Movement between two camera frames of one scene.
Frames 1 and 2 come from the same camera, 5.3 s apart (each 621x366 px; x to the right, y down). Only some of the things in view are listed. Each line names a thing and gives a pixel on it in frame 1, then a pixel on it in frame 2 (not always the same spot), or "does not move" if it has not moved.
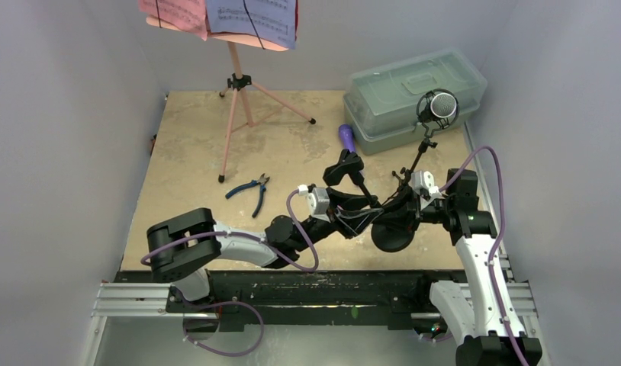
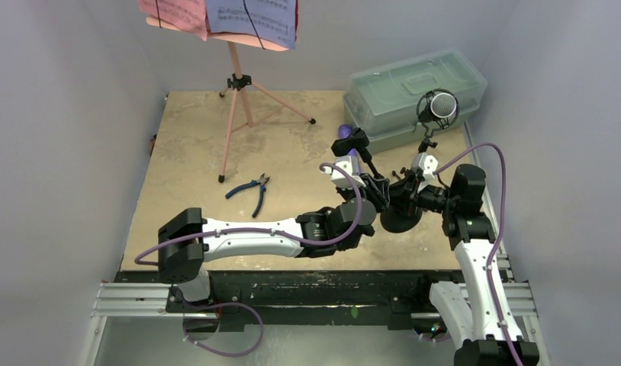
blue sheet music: x=275 y=20 does not move
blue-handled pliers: x=262 y=181 does not move
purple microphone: x=347 y=133 does not move
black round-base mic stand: x=384 y=237 → x=397 y=221
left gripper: x=349 y=214 → x=376 y=191
